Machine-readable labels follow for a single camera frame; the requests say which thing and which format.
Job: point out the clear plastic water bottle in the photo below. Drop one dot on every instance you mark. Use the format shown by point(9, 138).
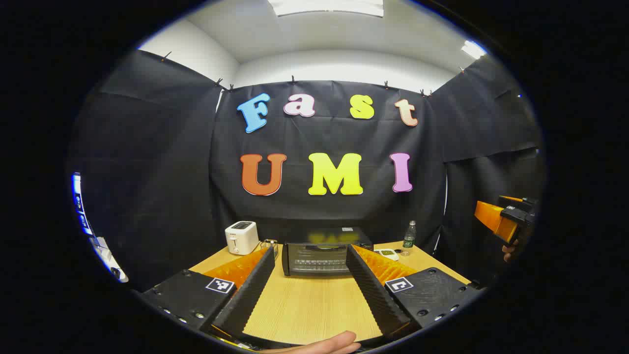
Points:
point(409, 238)

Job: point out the white toaster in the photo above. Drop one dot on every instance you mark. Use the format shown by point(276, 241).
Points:
point(241, 238)

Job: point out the small ceiling light panel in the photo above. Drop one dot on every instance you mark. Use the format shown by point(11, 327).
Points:
point(473, 49)

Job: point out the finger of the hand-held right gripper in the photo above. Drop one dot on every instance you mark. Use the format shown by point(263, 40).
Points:
point(491, 219)

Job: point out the black electric oven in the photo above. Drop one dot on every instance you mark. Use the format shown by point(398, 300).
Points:
point(314, 258)

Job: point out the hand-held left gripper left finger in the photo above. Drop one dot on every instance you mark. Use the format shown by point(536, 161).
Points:
point(250, 290)

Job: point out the white divided dish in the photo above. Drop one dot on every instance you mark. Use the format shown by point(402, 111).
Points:
point(388, 254)

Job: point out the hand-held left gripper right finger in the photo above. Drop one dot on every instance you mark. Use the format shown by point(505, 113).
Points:
point(373, 295)

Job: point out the large ceiling light panel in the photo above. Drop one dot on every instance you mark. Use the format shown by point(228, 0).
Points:
point(324, 7)

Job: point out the black backdrop cloth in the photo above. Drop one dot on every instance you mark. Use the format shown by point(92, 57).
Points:
point(319, 137)

